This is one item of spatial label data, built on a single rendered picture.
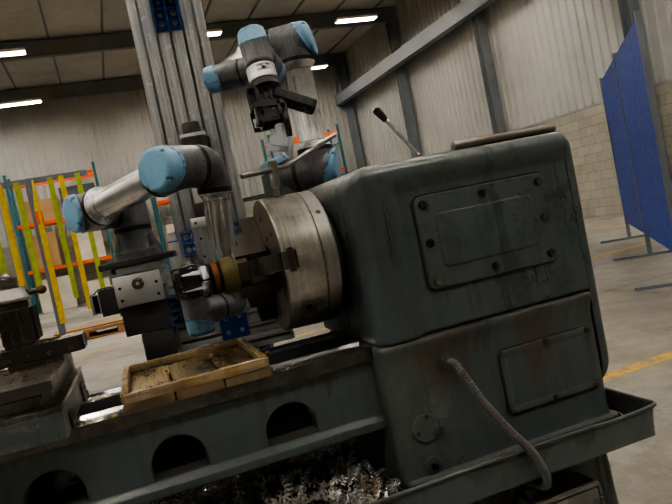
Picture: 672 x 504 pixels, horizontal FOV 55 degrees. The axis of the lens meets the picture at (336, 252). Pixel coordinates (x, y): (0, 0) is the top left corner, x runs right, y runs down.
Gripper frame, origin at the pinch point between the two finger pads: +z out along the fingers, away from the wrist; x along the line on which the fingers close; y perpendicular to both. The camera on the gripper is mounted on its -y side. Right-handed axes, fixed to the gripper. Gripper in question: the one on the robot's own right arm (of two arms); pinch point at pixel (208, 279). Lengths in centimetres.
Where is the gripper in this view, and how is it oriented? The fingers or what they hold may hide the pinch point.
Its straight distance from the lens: 147.8
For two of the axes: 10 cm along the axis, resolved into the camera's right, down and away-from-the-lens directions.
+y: -9.4, 2.1, -2.8
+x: -2.0, -9.8, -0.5
